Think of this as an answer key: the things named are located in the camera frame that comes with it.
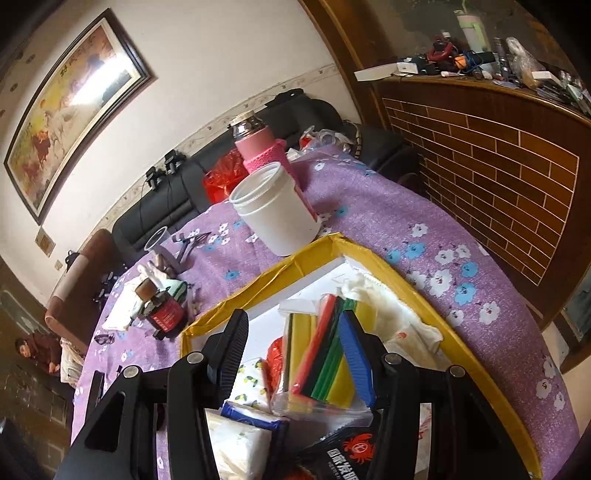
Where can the black packet crab print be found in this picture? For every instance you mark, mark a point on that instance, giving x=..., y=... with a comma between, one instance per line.
x=341, y=457

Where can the brown armchair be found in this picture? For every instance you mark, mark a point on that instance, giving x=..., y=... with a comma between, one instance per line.
x=78, y=277

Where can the purple floral tablecloth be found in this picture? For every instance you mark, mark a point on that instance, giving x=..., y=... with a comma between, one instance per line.
x=369, y=207

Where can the black handbag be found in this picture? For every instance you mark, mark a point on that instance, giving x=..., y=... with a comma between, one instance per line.
x=72, y=259

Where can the black smartphone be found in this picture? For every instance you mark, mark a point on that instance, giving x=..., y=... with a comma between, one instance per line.
x=96, y=387

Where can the framed horse painting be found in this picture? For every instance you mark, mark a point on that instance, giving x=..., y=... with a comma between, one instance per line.
x=69, y=115

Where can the clear plastic cup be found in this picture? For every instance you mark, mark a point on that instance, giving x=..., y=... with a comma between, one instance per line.
x=155, y=239

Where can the lemon print tissue pack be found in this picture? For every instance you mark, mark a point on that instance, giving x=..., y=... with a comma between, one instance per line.
x=249, y=383

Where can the yellow-edged white foam box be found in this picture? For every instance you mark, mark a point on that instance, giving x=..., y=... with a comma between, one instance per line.
x=221, y=318

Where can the white green tumbler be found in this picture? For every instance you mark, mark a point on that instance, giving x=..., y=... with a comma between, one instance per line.
x=472, y=30

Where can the clear safety glasses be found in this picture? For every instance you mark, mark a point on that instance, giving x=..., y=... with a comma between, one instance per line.
x=105, y=339

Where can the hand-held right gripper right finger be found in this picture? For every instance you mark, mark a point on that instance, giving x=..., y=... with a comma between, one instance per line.
x=358, y=360

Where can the white plastic bag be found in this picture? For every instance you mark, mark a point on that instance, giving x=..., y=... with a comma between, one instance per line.
x=369, y=295

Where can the black clamp device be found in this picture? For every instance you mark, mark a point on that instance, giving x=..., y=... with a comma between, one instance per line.
x=174, y=161
x=153, y=177

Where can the white flat box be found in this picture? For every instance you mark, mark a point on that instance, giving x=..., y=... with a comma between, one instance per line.
x=376, y=72

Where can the green white striped cloth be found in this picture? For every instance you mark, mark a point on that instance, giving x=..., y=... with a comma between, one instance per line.
x=178, y=291

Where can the white glove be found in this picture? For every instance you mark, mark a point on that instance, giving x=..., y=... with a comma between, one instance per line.
x=154, y=274

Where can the grey folding tool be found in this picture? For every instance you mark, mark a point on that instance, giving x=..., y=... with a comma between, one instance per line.
x=191, y=249

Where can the pink thermos bottle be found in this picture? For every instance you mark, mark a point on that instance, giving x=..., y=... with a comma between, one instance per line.
x=256, y=138

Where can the blue framed picture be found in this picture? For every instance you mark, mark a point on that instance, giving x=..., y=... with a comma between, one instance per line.
x=577, y=297

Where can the black leather sofa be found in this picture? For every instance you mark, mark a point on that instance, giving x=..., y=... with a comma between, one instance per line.
x=157, y=207

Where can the small gold wall plaque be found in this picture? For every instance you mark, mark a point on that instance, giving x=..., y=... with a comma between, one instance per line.
x=45, y=241

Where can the wooden brick-pattern counter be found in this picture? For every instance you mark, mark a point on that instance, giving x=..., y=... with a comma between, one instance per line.
x=485, y=161

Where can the white cushion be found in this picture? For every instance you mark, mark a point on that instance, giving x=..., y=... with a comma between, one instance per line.
x=72, y=362

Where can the sponge pack with green sponge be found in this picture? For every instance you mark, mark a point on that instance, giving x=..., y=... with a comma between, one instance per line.
x=314, y=350

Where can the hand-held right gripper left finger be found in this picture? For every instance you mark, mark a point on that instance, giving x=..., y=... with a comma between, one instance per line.
x=228, y=364

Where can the white printed sheet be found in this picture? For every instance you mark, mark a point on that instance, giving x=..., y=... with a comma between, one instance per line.
x=122, y=307

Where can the pile of tools and clutter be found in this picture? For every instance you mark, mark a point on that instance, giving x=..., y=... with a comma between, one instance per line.
x=498, y=64

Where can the white plastic jar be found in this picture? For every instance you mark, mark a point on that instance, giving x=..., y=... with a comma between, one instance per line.
x=277, y=217

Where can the blue floral tissue pack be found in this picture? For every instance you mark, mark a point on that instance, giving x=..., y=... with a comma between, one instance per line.
x=244, y=438

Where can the red plastic bag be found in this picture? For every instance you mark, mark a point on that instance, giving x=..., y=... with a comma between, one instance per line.
x=221, y=180

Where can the dark glass bottle red label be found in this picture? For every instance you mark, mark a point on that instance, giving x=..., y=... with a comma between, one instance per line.
x=166, y=314

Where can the clear plastic wrapper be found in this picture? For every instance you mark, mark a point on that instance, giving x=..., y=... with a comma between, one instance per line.
x=325, y=141

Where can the red plastic mesh bundle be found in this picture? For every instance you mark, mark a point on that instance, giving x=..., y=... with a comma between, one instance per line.
x=277, y=360

